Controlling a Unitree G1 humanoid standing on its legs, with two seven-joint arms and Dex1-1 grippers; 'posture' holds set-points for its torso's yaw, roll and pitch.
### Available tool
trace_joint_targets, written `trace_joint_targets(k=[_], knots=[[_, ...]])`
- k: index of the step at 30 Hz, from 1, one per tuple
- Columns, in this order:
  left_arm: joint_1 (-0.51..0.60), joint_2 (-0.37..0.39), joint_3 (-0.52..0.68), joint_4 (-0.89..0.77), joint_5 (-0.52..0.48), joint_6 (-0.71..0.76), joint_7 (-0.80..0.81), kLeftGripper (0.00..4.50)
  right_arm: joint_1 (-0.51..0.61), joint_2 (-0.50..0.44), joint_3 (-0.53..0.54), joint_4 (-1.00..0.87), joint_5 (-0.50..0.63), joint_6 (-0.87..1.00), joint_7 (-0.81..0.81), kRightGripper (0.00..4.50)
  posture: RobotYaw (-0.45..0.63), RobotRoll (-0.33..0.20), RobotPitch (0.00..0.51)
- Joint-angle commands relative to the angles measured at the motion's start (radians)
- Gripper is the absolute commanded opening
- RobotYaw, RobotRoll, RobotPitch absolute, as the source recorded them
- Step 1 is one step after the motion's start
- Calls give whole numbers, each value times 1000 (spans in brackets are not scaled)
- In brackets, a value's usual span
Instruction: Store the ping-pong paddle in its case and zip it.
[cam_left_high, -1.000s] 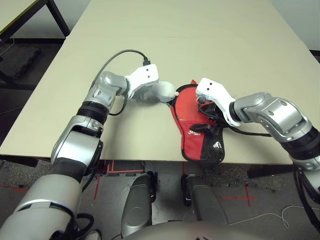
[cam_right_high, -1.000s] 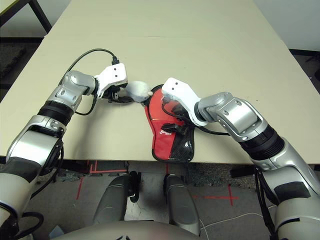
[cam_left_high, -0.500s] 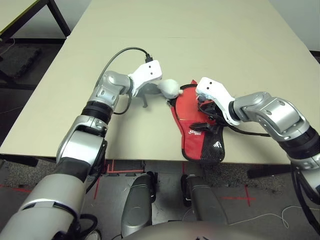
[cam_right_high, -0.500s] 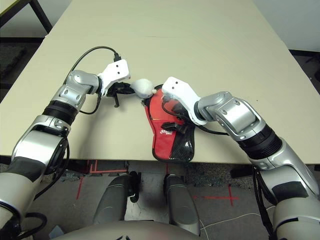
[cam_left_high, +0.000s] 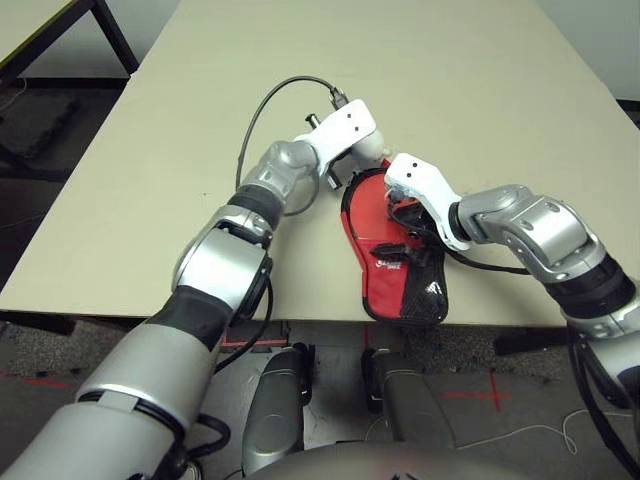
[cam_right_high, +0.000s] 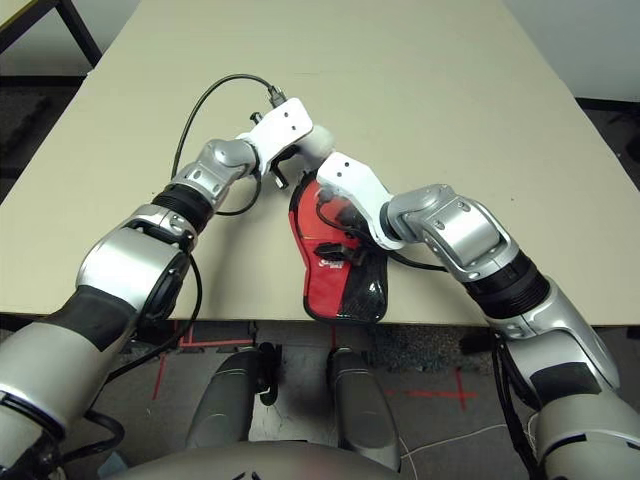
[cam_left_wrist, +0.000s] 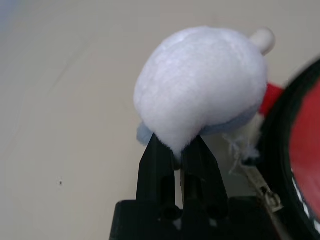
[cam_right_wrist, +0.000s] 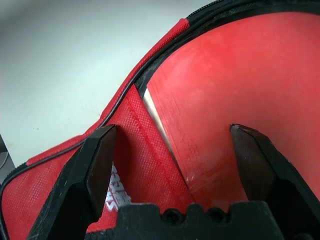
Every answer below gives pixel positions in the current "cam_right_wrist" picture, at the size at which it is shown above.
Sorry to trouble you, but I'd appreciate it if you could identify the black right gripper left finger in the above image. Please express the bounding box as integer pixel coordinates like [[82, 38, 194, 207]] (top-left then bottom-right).
[[27, 124, 119, 240]]

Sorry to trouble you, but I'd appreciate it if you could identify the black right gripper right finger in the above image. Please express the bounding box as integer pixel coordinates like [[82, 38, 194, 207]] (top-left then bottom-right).
[[229, 123, 320, 240]]

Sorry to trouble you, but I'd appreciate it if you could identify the red black paddle case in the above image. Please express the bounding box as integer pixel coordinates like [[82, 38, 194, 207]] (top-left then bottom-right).
[[0, 0, 320, 240]]

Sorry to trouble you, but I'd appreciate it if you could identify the red ping-pong paddle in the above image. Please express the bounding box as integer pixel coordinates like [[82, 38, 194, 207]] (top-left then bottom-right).
[[136, 11, 320, 208]]

